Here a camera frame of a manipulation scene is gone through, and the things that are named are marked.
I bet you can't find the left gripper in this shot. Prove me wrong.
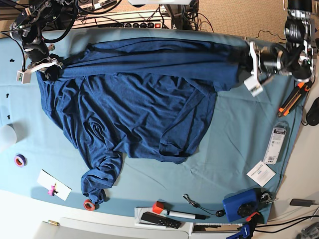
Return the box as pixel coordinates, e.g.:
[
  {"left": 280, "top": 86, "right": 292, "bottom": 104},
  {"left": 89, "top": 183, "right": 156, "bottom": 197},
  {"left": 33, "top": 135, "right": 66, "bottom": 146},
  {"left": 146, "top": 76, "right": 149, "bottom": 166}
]
[{"left": 244, "top": 37, "right": 283, "bottom": 84}]

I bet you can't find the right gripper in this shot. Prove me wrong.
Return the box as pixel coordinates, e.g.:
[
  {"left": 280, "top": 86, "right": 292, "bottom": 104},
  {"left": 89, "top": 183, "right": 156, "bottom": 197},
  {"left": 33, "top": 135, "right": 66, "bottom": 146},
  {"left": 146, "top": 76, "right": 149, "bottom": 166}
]
[{"left": 23, "top": 43, "right": 64, "bottom": 81}]

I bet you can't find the dark blue t-shirt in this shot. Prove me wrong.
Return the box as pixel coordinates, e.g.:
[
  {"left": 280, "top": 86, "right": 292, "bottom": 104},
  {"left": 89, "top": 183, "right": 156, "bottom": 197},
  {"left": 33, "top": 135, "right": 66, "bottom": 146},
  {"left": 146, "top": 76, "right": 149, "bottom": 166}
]
[{"left": 36, "top": 37, "right": 250, "bottom": 205}]

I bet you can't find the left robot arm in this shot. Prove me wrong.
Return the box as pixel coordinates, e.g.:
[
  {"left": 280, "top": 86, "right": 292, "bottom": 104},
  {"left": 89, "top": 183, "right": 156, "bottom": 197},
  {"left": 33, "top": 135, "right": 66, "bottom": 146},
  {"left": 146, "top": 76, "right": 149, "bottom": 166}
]
[{"left": 244, "top": 0, "right": 317, "bottom": 88}]

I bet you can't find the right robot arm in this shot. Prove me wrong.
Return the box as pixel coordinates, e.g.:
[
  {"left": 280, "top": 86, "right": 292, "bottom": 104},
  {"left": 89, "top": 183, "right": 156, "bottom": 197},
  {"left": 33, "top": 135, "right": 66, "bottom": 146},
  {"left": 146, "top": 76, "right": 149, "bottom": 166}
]
[{"left": 2, "top": 0, "right": 78, "bottom": 84}]

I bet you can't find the orange black utility knife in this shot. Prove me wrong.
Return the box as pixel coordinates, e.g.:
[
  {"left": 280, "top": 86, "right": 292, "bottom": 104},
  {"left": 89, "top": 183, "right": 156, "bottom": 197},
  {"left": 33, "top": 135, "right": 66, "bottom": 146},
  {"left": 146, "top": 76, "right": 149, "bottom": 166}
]
[{"left": 277, "top": 81, "right": 313, "bottom": 118}]

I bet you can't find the translucent plastic cup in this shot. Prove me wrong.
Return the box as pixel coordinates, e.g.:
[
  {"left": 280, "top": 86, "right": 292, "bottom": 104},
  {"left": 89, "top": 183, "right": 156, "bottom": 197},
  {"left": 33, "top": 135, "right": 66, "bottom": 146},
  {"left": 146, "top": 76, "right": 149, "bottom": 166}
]
[{"left": 0, "top": 125, "right": 17, "bottom": 152}]

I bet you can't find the black computer mouse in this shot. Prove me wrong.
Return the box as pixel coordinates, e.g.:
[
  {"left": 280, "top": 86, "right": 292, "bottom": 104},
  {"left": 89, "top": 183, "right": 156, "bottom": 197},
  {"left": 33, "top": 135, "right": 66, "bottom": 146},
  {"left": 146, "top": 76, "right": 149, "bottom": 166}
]
[{"left": 306, "top": 97, "right": 319, "bottom": 126}]

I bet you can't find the light blue table cloth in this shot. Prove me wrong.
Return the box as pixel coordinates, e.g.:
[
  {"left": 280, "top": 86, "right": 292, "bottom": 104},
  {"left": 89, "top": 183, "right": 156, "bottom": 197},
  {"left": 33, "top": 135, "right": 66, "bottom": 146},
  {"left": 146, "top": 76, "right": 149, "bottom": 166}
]
[{"left": 0, "top": 28, "right": 303, "bottom": 216}]

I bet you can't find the purple tape roll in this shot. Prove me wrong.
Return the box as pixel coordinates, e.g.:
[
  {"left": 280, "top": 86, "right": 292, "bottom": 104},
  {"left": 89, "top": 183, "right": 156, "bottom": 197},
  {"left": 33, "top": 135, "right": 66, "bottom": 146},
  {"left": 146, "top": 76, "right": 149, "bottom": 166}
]
[{"left": 14, "top": 154, "right": 27, "bottom": 167}]

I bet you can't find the blister pack of batteries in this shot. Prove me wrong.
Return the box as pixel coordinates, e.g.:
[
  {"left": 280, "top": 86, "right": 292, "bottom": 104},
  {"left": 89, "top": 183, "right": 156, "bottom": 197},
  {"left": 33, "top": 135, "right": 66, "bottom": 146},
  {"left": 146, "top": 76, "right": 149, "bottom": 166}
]
[{"left": 263, "top": 121, "right": 288, "bottom": 165}]

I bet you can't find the white paper card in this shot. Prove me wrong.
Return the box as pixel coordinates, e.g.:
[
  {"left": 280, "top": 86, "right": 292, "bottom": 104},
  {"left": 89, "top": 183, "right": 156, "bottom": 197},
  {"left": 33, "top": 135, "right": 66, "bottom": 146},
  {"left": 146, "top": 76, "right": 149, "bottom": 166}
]
[{"left": 37, "top": 170, "right": 72, "bottom": 201}]

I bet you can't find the white paper packet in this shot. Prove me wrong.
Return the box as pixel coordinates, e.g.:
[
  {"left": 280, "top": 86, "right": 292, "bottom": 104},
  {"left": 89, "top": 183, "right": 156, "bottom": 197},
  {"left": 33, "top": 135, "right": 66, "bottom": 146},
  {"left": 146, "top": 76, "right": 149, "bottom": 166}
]
[{"left": 247, "top": 161, "right": 276, "bottom": 187}]

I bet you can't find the pink binder clip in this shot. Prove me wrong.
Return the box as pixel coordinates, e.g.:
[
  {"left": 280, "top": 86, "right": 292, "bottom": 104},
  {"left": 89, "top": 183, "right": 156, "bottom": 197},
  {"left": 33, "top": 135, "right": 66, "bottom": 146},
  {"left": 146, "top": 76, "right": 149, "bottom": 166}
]
[{"left": 48, "top": 184, "right": 58, "bottom": 196}]

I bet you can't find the red tape roll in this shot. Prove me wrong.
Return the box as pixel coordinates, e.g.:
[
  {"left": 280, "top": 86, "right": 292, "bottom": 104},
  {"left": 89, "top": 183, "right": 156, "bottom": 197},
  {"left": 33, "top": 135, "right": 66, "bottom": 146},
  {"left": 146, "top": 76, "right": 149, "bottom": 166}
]
[{"left": 83, "top": 199, "right": 96, "bottom": 211}]

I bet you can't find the small black phone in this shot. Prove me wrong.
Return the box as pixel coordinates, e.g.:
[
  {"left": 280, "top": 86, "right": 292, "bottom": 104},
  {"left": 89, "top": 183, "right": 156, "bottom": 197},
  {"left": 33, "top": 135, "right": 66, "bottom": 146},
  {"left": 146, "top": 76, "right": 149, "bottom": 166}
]
[{"left": 290, "top": 199, "right": 313, "bottom": 207}]

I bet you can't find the blue plastic box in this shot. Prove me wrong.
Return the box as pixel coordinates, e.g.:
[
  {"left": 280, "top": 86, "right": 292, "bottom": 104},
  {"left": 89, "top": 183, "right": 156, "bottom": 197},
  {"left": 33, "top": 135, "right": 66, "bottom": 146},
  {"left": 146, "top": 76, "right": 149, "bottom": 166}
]
[{"left": 222, "top": 189, "right": 260, "bottom": 222}]

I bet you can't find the white notepad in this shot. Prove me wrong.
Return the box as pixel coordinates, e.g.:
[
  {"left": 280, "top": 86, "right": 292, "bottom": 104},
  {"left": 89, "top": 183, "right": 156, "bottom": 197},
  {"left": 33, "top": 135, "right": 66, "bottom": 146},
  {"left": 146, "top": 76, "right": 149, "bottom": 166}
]
[{"left": 134, "top": 206, "right": 194, "bottom": 237}]

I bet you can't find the red cube block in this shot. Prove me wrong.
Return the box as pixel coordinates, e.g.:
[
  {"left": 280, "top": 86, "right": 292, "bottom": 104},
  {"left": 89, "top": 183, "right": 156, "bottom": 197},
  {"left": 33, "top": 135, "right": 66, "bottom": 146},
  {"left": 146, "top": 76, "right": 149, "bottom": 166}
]
[{"left": 152, "top": 201, "right": 164, "bottom": 214}]

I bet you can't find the blue orange bar clamp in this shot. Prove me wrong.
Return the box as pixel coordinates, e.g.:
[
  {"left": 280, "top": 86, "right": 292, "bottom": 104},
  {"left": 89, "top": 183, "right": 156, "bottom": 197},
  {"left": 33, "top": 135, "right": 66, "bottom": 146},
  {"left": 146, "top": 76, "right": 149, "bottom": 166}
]
[{"left": 227, "top": 212, "right": 263, "bottom": 239}]

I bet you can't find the black remote control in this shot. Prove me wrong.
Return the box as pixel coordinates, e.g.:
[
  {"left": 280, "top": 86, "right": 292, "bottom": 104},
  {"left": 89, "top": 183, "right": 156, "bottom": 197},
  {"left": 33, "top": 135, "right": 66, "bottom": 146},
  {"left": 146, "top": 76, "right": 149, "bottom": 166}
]
[{"left": 141, "top": 212, "right": 181, "bottom": 229}]

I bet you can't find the black white marker pen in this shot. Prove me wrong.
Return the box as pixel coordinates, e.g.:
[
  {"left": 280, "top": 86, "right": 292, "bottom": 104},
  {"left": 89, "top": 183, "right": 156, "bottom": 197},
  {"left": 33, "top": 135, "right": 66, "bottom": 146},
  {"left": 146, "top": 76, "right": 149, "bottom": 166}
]
[{"left": 167, "top": 211, "right": 207, "bottom": 220}]

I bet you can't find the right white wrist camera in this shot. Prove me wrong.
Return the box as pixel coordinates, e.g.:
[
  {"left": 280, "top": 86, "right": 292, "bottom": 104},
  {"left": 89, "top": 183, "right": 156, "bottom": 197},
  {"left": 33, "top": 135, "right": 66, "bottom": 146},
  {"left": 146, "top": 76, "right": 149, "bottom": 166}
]
[{"left": 16, "top": 70, "right": 31, "bottom": 84}]

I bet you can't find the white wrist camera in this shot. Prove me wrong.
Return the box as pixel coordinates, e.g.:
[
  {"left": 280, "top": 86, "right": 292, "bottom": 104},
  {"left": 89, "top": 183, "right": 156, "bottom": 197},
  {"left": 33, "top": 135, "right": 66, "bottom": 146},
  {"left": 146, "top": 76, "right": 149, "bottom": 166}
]
[
  {"left": 16, "top": 70, "right": 31, "bottom": 84},
  {"left": 244, "top": 75, "right": 263, "bottom": 97}
]

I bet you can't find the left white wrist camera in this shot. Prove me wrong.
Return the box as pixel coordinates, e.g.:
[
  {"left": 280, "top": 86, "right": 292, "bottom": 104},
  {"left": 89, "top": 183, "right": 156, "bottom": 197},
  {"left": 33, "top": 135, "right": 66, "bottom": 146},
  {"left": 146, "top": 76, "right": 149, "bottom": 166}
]
[{"left": 244, "top": 75, "right": 263, "bottom": 97}]

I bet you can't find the black lanyard with clip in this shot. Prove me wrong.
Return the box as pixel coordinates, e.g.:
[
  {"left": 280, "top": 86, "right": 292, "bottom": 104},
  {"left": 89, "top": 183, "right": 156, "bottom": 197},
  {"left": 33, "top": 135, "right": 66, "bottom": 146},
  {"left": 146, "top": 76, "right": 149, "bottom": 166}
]
[{"left": 182, "top": 193, "right": 226, "bottom": 218}]

